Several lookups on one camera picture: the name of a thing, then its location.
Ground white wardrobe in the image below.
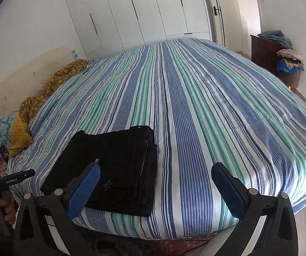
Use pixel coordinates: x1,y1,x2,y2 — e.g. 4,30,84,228
63,0,212,60

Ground person's left hand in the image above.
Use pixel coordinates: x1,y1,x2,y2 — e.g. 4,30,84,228
0,196,16,223

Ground blue cloth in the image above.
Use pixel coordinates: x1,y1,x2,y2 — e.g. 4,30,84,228
277,60,303,74

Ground grey-blue clothes heap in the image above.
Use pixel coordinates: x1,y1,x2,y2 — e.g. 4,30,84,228
257,30,293,49

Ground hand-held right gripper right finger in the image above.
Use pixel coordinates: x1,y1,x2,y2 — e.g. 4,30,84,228
211,162,299,256

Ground white door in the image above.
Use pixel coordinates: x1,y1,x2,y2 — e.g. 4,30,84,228
201,0,244,52

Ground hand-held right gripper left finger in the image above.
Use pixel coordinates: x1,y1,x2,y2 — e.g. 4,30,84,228
13,161,101,256

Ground orange patterned blanket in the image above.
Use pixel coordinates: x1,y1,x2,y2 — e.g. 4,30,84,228
9,59,90,158

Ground dark floral cloth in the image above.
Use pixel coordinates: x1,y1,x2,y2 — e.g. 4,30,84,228
0,144,10,171

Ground pink clothes pile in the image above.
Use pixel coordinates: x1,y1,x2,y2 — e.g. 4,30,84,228
276,49,304,66

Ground dark wooden cabinet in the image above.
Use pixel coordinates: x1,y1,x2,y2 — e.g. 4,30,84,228
250,34,284,75

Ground bed with striped sheet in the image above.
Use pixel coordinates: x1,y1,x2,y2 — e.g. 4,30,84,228
7,38,306,239

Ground brown basket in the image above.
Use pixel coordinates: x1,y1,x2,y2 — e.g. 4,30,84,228
281,68,302,89

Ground black pants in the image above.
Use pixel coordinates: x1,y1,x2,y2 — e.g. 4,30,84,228
40,125,159,217

